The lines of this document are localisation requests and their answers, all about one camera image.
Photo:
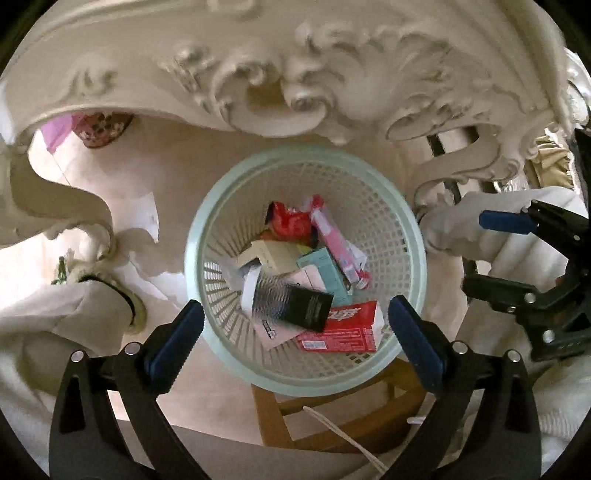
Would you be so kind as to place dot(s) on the teal box with barcode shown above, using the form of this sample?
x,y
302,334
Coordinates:
x,y
323,270

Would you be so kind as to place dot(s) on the white box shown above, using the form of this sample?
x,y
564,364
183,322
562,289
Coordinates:
x,y
272,334

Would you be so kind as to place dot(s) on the silver and black box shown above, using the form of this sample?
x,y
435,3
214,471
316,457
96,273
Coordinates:
x,y
295,302

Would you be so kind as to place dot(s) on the dark patterned slipper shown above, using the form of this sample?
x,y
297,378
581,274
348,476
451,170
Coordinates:
x,y
104,131

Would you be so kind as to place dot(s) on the long pink box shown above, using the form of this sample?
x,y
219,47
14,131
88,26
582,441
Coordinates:
x,y
334,235

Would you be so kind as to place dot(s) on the pink sheet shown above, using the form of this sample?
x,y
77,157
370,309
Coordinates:
x,y
60,131

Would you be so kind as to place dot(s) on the cream cardboard box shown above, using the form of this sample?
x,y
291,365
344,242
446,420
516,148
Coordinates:
x,y
274,256

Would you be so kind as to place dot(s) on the wooden stool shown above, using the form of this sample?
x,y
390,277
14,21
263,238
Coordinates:
x,y
277,415

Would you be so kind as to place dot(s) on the red snack packet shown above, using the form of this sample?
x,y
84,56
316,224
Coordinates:
x,y
288,221

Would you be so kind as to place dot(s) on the red cardboard box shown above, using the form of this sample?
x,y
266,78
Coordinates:
x,y
346,330

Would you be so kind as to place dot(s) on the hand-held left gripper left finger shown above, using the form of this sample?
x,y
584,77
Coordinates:
x,y
178,344

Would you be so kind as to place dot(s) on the white fleece clothing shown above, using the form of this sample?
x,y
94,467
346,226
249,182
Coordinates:
x,y
41,332
558,392

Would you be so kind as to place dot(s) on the white carved coffee table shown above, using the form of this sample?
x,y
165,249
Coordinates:
x,y
184,41

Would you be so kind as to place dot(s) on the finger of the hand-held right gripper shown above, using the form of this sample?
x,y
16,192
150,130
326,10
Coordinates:
x,y
498,290
505,220

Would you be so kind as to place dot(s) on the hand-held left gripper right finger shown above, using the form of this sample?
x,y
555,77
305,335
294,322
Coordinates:
x,y
415,344

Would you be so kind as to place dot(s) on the pale green plastic wastebasket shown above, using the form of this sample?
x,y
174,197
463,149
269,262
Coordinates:
x,y
203,230

